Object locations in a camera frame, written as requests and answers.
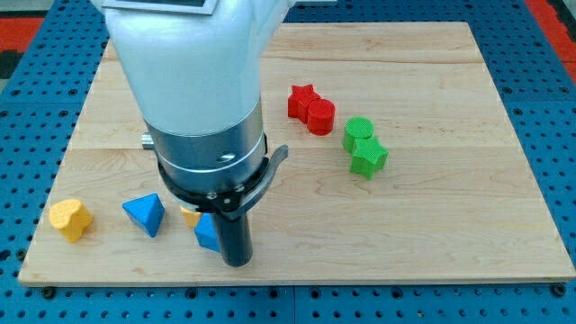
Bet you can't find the blue triangle block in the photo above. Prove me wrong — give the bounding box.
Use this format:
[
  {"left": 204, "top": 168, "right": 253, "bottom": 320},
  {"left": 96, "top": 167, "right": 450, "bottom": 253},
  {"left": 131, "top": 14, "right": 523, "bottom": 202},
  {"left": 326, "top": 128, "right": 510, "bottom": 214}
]
[{"left": 122, "top": 193, "right": 165, "bottom": 238}]

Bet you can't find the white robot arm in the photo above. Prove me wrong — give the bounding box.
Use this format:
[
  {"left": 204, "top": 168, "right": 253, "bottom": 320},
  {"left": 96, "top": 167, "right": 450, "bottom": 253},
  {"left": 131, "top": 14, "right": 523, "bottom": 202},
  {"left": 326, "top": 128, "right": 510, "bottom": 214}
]
[{"left": 96, "top": 0, "right": 296, "bottom": 194}]

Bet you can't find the yellow block behind arm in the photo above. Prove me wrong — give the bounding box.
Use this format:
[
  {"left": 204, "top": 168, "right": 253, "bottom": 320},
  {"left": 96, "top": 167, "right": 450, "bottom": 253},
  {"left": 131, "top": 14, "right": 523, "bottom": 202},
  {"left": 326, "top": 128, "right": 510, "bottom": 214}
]
[{"left": 180, "top": 206, "right": 202, "bottom": 228}]

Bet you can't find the blue cube block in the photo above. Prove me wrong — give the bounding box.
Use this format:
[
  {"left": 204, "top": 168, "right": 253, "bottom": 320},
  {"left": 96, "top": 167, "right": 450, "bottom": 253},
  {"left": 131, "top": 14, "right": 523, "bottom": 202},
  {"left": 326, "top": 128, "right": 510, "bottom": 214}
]
[{"left": 194, "top": 213, "right": 221, "bottom": 253}]

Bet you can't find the red cylinder block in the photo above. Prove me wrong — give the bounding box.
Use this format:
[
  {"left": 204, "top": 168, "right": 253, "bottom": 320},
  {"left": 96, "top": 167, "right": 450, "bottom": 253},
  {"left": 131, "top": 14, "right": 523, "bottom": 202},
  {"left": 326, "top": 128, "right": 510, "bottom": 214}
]
[{"left": 307, "top": 99, "right": 336, "bottom": 136}]

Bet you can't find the red star block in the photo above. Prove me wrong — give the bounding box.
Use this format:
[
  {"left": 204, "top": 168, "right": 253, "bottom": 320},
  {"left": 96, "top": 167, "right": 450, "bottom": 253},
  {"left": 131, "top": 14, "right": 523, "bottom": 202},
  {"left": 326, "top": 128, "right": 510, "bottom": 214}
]
[{"left": 287, "top": 84, "right": 320, "bottom": 123}]

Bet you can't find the black clamp with lever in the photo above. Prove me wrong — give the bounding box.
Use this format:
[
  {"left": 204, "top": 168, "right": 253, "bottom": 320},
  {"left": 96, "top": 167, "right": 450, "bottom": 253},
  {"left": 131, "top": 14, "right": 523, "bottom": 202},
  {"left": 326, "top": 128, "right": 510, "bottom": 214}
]
[{"left": 157, "top": 145, "right": 289, "bottom": 221}]

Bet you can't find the green cylinder block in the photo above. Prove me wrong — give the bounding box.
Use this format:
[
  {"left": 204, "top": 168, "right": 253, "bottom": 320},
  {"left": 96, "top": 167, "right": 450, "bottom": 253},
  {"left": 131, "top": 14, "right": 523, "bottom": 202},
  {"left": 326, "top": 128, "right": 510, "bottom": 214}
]
[{"left": 343, "top": 116, "right": 374, "bottom": 153}]

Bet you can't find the green star block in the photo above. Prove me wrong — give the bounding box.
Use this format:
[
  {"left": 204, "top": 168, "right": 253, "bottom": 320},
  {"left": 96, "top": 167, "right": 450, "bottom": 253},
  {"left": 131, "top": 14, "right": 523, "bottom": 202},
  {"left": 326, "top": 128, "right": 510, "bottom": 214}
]
[{"left": 350, "top": 137, "right": 389, "bottom": 180}]

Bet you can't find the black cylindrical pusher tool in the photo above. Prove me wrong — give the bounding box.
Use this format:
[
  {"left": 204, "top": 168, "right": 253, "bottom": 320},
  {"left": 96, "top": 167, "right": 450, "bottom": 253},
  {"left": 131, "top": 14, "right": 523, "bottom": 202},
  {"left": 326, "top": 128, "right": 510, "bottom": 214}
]
[{"left": 211, "top": 214, "right": 253, "bottom": 267}]

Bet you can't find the wooden board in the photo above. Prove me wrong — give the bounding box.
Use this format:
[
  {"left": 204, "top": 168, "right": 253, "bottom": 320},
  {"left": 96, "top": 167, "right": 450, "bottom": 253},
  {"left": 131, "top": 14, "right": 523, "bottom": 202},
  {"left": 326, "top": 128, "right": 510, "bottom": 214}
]
[{"left": 18, "top": 22, "right": 575, "bottom": 287}]

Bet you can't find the yellow heart block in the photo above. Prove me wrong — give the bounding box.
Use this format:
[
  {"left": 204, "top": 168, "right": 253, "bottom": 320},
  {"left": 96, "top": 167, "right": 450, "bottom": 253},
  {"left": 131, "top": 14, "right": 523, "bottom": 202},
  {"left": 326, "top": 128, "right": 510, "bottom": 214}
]
[{"left": 49, "top": 199, "right": 94, "bottom": 243}]

